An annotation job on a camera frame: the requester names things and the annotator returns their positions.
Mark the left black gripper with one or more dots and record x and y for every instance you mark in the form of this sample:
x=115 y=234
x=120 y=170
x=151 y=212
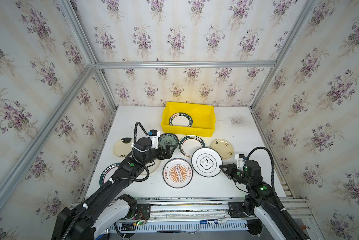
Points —
x=163 y=150

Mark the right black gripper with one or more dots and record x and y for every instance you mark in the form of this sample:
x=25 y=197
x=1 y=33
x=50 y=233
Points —
x=231 y=171

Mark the cream floral plate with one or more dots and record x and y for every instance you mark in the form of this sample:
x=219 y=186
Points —
x=223 y=147

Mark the white plate black cloud outline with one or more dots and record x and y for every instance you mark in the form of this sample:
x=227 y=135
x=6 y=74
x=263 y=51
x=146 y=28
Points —
x=206 y=162

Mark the white plate teal lettered rim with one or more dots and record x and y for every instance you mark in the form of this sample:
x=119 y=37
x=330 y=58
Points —
x=181 y=120

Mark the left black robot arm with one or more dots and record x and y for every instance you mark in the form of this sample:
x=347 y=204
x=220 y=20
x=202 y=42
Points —
x=90 y=218

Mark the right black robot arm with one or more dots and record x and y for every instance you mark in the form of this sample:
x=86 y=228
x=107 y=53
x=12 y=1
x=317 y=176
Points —
x=261 y=203

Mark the yellow plastic bin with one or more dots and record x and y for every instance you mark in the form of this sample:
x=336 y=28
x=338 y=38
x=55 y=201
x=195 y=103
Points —
x=203 y=119

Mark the small green patterned plate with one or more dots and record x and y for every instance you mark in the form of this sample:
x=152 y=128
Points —
x=168 y=137

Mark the white plate dark green rim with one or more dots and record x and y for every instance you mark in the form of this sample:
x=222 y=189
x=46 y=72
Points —
x=189 y=144

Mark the white plate orange sunburst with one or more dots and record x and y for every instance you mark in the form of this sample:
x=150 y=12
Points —
x=177 y=173

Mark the plain white large plate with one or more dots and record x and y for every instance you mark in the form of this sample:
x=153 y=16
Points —
x=152 y=167

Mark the small cream plate dark spot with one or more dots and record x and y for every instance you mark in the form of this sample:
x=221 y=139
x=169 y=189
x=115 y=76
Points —
x=122 y=147

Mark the blue white marker pen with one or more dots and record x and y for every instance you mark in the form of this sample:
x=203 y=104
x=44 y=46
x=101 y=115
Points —
x=213 y=221

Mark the white plate teal red rim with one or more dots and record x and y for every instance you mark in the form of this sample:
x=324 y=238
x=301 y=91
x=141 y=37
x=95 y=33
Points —
x=107 y=173

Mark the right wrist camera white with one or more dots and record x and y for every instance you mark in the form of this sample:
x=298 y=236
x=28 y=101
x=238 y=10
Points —
x=240 y=158

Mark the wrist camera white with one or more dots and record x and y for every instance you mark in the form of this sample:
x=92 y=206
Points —
x=154 y=137
x=240 y=158

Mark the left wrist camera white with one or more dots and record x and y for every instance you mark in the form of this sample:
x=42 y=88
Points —
x=154 y=137

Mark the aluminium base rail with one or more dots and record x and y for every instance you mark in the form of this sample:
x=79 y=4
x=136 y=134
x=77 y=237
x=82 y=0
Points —
x=184 y=215

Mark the aluminium cage frame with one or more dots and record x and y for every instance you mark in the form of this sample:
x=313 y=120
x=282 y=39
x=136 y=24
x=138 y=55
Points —
x=94 y=67

